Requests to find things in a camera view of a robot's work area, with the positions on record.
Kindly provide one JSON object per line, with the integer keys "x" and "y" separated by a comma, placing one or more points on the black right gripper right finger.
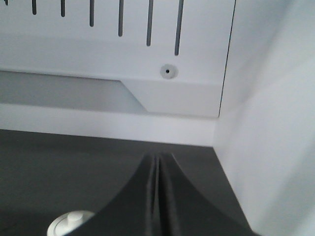
{"x": 184, "y": 211}

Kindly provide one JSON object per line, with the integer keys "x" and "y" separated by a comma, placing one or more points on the white slotted baffle panel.
{"x": 127, "y": 41}

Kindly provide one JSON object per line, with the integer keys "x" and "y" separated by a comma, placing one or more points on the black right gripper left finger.
{"x": 131, "y": 212}

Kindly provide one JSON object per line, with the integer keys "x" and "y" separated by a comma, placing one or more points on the glass jar with white lid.
{"x": 68, "y": 222}

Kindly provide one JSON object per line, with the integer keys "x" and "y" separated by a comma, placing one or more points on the white round wall plug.
{"x": 169, "y": 71}

